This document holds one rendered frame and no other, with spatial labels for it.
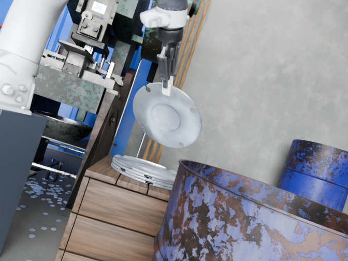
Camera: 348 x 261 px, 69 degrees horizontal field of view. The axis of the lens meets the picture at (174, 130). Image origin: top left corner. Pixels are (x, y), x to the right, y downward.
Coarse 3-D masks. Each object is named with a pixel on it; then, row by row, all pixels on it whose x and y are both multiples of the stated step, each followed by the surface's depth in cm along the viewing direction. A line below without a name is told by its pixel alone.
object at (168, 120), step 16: (144, 96) 94; (160, 96) 91; (176, 96) 88; (144, 112) 99; (160, 112) 96; (176, 112) 93; (192, 112) 89; (144, 128) 104; (160, 128) 101; (176, 128) 97; (192, 128) 93; (176, 144) 102
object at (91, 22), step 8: (88, 0) 140; (96, 0) 140; (104, 0) 141; (112, 0) 141; (88, 8) 140; (96, 8) 140; (104, 8) 141; (88, 16) 139; (96, 16) 140; (104, 16) 141; (80, 24) 139; (88, 24) 137; (96, 24) 138; (104, 24) 141; (80, 32) 138; (88, 32) 137; (96, 32) 138; (104, 32) 141; (96, 40) 141; (104, 40) 145
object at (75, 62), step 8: (64, 48) 129; (72, 48) 123; (80, 48) 119; (72, 56) 130; (80, 56) 131; (88, 56) 130; (64, 64) 130; (72, 64) 130; (80, 64) 131; (72, 72) 130; (80, 72) 131
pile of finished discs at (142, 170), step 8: (112, 160) 89; (120, 160) 90; (128, 160) 97; (136, 160) 104; (144, 160) 108; (120, 168) 83; (128, 168) 81; (136, 168) 85; (144, 168) 88; (152, 168) 92; (160, 168) 99; (128, 176) 81; (136, 176) 80; (144, 176) 81; (152, 176) 80; (160, 176) 85; (168, 176) 91; (152, 184) 81; (160, 184) 81; (168, 184) 82
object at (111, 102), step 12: (132, 72) 180; (108, 96) 121; (120, 96) 172; (108, 108) 122; (120, 108) 168; (96, 120) 121; (108, 120) 132; (96, 132) 121; (108, 132) 152; (96, 144) 121; (108, 144) 178; (84, 156) 121; (96, 156) 134; (84, 168) 121; (72, 192) 120; (72, 204) 120
